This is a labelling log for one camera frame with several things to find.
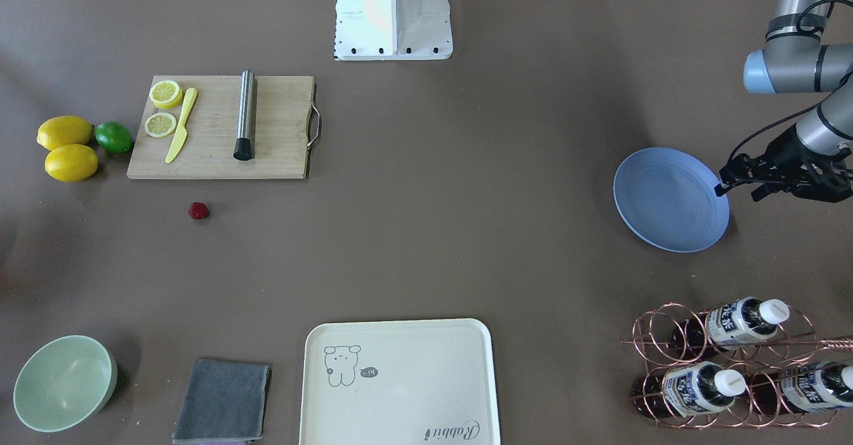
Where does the yellow plastic knife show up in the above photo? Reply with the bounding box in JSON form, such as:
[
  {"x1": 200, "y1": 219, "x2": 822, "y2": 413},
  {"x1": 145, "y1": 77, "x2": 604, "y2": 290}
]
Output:
[{"x1": 165, "y1": 87, "x2": 199, "y2": 164}]

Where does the blue plate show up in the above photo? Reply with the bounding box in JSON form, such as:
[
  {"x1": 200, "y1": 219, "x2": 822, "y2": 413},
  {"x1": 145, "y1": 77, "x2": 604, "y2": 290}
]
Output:
[{"x1": 612, "y1": 147, "x2": 729, "y2": 253}]

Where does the tea bottle white cap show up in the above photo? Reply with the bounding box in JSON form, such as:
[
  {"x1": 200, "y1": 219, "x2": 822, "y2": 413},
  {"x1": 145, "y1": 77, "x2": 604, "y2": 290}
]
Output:
[{"x1": 630, "y1": 361, "x2": 747, "y2": 420}]

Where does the bamboo cutting board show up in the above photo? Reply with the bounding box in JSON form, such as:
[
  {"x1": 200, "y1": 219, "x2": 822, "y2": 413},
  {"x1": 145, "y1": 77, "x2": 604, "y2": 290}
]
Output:
[{"x1": 126, "y1": 75, "x2": 317, "y2": 180}]

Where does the lemon half slice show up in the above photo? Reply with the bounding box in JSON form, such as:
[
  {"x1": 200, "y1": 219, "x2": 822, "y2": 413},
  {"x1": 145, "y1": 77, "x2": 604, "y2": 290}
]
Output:
[
  {"x1": 143, "y1": 112, "x2": 177, "y2": 138},
  {"x1": 149, "y1": 80, "x2": 184, "y2": 110}
]

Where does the grey folded cloth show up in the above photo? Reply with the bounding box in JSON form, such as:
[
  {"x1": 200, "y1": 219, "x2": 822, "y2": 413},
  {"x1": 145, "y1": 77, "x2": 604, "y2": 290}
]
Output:
[{"x1": 173, "y1": 359, "x2": 271, "y2": 444}]

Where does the cream rabbit tray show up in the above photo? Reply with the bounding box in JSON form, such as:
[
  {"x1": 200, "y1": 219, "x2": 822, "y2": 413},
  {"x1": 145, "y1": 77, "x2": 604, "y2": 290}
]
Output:
[{"x1": 299, "y1": 318, "x2": 502, "y2": 444}]

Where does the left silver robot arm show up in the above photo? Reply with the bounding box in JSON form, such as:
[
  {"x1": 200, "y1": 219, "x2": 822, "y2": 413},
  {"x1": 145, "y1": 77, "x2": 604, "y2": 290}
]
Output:
[{"x1": 714, "y1": 0, "x2": 852, "y2": 203}]

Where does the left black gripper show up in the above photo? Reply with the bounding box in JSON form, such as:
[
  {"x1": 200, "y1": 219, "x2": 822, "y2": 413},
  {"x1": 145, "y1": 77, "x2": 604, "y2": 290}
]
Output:
[{"x1": 714, "y1": 125, "x2": 851, "y2": 203}]

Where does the green lime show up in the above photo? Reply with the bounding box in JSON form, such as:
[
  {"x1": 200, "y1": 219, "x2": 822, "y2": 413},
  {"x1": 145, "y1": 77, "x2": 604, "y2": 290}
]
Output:
[{"x1": 93, "y1": 121, "x2": 134, "y2": 154}]

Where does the red strawberry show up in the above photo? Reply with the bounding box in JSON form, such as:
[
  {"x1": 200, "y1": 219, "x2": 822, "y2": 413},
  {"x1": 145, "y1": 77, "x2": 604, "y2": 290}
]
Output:
[{"x1": 188, "y1": 202, "x2": 210, "y2": 220}]

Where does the yellow lemon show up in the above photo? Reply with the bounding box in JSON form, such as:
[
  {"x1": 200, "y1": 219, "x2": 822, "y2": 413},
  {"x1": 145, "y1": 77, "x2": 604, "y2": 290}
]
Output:
[
  {"x1": 36, "y1": 115, "x2": 94, "y2": 151},
  {"x1": 45, "y1": 144, "x2": 99, "y2": 182}
]

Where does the steel muddler black tip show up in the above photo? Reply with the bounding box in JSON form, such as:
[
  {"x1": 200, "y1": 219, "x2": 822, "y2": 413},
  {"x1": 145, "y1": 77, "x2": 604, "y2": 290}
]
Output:
[{"x1": 233, "y1": 69, "x2": 257, "y2": 161}]

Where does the copper wire bottle rack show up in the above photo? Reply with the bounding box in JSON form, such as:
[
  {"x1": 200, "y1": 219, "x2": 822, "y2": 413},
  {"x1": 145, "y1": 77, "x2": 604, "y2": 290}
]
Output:
[{"x1": 624, "y1": 302, "x2": 851, "y2": 430}]

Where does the green bowl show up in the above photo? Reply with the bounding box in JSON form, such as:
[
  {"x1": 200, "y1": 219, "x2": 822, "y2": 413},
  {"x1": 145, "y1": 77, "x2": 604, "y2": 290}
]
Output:
[{"x1": 13, "y1": 335, "x2": 118, "y2": 433}]

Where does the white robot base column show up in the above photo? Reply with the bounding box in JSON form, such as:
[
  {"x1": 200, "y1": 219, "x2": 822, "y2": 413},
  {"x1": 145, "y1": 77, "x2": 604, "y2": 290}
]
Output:
[{"x1": 333, "y1": 0, "x2": 454, "y2": 61}]

